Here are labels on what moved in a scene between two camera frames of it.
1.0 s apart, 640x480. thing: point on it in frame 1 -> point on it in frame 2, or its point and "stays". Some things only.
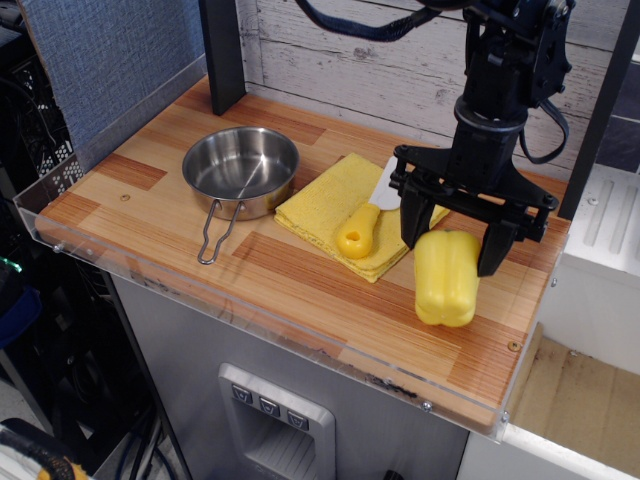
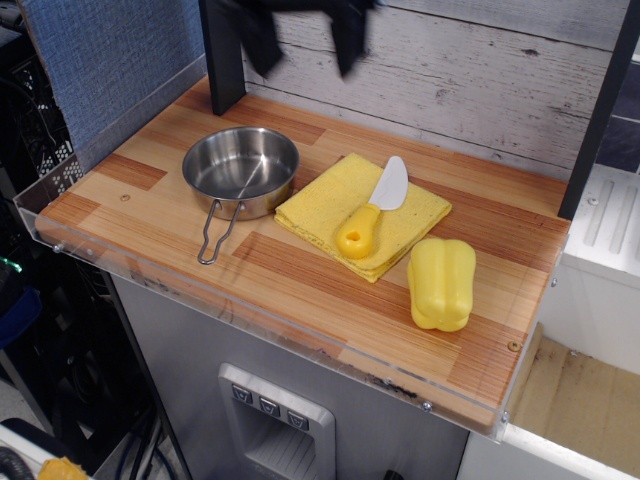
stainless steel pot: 239,174 stays
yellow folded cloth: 318,211 stays
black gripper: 480,172 -> 348,18
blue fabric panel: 115,59 stays
